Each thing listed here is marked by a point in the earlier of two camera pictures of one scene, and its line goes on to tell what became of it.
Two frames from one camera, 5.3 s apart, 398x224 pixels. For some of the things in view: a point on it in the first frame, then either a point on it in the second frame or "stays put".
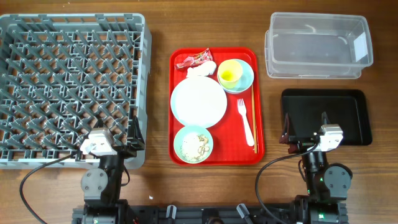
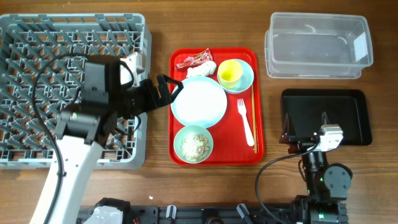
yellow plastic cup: [229, 73] stays put
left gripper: [137, 142] -> [148, 86]
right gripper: [301, 144] stays put
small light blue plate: [246, 80] stays put
